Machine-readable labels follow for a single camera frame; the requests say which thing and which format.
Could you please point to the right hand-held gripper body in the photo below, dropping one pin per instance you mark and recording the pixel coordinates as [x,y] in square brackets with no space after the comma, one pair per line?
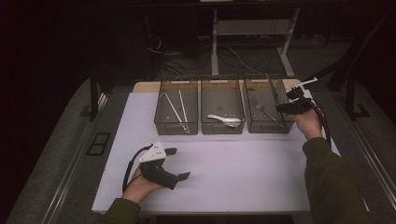
[303,104]

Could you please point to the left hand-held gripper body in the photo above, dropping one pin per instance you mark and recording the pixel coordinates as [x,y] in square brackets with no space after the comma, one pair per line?
[158,173]

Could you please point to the metal fork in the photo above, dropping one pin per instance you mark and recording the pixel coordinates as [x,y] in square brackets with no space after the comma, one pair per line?
[267,114]

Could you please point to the metal table knife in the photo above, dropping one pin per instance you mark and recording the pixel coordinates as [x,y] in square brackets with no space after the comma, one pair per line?
[277,90]

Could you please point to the brown translucent storage bin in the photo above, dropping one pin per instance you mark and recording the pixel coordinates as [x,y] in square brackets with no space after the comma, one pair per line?
[221,107]
[176,109]
[264,93]

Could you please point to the white spoon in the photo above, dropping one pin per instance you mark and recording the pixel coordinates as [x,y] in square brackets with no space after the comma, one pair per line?
[227,119]

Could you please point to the person's right hand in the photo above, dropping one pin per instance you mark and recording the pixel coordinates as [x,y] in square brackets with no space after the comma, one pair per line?
[308,124]

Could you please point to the person's left hand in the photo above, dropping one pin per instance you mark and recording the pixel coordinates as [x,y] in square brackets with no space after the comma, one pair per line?
[140,186]

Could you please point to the black metal stand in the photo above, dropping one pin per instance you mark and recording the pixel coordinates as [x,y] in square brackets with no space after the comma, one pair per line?
[351,96]

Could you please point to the white table cover board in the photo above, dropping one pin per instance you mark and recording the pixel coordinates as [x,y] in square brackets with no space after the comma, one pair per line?
[233,174]

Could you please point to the black floor socket frame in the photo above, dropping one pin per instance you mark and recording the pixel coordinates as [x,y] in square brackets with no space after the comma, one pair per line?
[98,143]

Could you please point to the white metal desk frame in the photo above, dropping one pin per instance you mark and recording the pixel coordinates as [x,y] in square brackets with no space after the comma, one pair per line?
[252,27]

